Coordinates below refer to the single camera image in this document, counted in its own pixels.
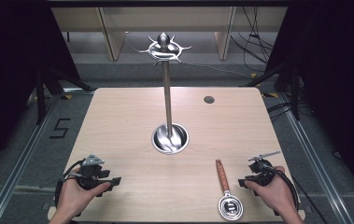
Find black tripod stand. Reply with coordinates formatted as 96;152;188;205
35;64;95;126
239;57;302;121

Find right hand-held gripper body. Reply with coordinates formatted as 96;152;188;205
247;150;282;189

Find black tape floor mark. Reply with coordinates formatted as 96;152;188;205
49;117;72;140

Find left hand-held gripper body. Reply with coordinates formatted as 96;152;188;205
77;153;110;191

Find light wooden shelf unit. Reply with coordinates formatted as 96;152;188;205
50;6;289;62

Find right hand-held gripper cable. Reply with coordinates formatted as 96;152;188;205
260;163;330;224

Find bundle of black hanging cables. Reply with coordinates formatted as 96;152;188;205
229;6;276;73

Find thin white floor cable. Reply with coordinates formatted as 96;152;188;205
180;61;253;79

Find aluminium floor rail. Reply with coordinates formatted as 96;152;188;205
276;91;354;224
0;91;70;224

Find person's left hand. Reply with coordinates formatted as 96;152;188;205
54;167;112;218

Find steel utensil rack with hooks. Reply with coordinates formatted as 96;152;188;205
137;32;193;155

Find person's right hand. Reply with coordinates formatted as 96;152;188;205
244;165;299;217

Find left hand-held gripper cable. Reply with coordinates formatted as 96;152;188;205
54;158;87;217

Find steel strainer with wooden handle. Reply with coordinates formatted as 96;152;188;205
215;159;245;221

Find black floor cables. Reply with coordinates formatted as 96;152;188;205
265;101;314;122

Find hand-held gripper cable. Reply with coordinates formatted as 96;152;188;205
260;163;330;224
54;158;87;217

